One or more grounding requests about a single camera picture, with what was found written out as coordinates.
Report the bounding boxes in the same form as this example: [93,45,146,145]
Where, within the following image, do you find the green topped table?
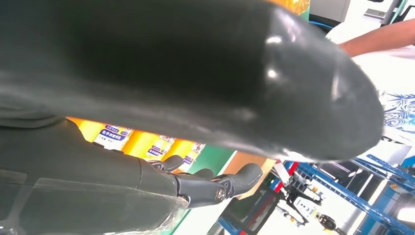
[168,145,237,235]

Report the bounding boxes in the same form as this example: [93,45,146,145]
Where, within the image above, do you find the brown cardboard box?
[224,151,276,200]

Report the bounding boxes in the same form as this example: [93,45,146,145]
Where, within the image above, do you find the yellow plastic film sheet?
[269,0,310,16]

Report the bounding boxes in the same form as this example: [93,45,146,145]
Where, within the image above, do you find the white table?
[180,198,234,235]

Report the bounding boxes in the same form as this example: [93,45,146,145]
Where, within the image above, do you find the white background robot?
[272,160,347,235]

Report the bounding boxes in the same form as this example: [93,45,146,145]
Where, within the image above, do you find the person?
[325,18,415,146]

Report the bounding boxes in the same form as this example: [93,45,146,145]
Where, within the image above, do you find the blue shelf rack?
[217,154,415,235]

